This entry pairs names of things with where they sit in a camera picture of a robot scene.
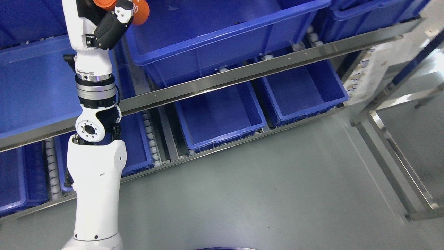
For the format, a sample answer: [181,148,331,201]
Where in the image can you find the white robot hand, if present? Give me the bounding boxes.
[62,0,134,75]

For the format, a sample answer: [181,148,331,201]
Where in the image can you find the orange capacitor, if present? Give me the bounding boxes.
[93,0,150,26]

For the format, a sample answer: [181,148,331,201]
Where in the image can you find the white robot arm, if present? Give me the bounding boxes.
[62,0,134,250]

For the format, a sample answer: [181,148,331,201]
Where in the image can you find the large blue bin upper right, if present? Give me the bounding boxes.
[125,0,331,88]

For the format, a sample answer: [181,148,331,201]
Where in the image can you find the shallow blue tray bin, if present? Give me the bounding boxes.
[0,34,122,139]

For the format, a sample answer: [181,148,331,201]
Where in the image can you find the blue bin lower centre left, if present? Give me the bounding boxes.
[54,113,154,193]

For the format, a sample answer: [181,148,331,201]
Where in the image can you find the blue bin lower centre right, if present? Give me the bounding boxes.
[175,81,266,152]

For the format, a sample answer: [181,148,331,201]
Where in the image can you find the blue bin lower far left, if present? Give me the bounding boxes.
[0,142,49,217]

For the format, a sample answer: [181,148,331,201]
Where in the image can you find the white floor sign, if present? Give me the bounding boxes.
[344,0,444,106]

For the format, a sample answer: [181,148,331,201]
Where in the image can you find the steel shelf front rail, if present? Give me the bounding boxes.
[0,16,425,153]

